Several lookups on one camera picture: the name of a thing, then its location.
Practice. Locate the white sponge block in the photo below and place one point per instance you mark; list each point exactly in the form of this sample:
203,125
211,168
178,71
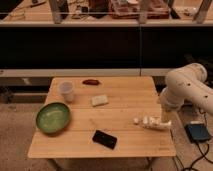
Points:
99,100

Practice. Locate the green bowl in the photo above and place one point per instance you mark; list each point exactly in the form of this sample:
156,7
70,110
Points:
53,118

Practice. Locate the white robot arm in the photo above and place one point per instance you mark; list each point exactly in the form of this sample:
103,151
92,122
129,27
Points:
186,83

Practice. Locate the translucent plastic cup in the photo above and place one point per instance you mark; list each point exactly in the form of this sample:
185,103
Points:
66,90

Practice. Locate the long workbench shelf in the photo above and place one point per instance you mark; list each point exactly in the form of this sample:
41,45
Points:
33,45

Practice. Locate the blue black power box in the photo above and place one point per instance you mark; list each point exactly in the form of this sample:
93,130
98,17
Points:
197,133

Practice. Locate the black smartphone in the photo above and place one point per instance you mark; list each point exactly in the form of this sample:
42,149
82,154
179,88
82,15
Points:
104,139

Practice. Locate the dark red sausage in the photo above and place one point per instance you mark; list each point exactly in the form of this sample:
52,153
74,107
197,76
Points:
91,82

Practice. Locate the red tray on shelf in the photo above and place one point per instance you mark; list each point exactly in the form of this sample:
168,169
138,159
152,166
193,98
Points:
130,9

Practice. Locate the wooden folding table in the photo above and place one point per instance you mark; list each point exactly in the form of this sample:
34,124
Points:
128,98

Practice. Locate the white plastic bottle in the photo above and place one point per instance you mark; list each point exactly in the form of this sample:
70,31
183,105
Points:
155,123

